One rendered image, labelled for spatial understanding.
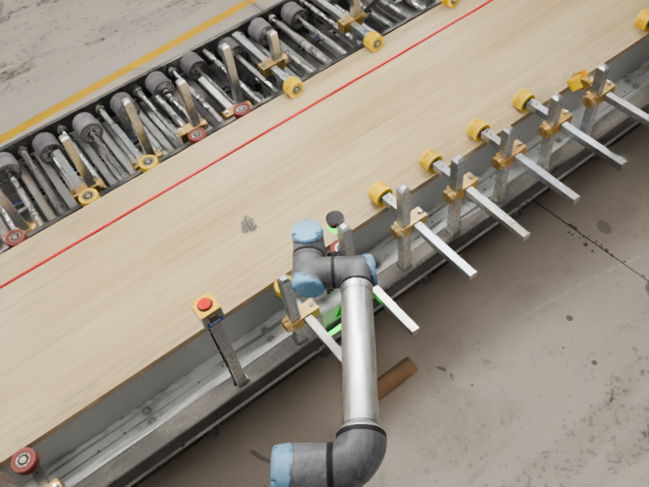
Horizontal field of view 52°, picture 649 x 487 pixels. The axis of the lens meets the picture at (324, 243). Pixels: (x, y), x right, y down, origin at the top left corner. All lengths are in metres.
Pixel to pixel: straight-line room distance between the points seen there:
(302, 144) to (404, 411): 1.26
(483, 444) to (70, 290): 1.80
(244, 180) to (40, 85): 2.71
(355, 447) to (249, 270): 1.09
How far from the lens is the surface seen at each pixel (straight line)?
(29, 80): 5.27
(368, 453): 1.52
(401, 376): 3.09
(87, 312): 2.55
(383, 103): 2.94
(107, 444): 2.61
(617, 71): 3.51
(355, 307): 1.73
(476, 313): 3.34
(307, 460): 1.51
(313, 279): 1.82
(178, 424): 2.46
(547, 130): 2.76
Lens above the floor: 2.87
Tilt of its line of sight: 53 degrees down
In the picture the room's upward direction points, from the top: 10 degrees counter-clockwise
